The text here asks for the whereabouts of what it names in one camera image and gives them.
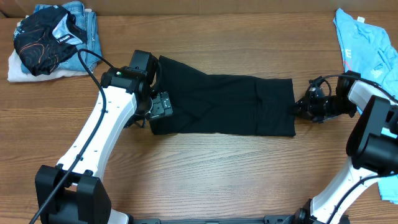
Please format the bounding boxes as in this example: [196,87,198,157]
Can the black t-shirt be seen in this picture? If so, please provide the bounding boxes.
[150,56,295,137]

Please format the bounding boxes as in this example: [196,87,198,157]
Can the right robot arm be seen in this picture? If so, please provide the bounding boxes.
[285,70,397,223]

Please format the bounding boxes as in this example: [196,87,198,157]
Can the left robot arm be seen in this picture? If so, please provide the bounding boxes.
[31,50,173,223]

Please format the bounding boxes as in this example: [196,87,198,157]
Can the light blue t-shirt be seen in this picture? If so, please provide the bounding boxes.
[333,7,398,205]

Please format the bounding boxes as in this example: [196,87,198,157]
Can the folded blue denim jeans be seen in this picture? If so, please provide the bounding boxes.
[14,1,101,77]

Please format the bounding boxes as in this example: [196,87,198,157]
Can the black orange patterned shirt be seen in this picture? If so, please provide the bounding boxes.
[14,6,87,76]

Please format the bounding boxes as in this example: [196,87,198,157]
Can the folded white garment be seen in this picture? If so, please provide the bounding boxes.
[7,15,94,83]

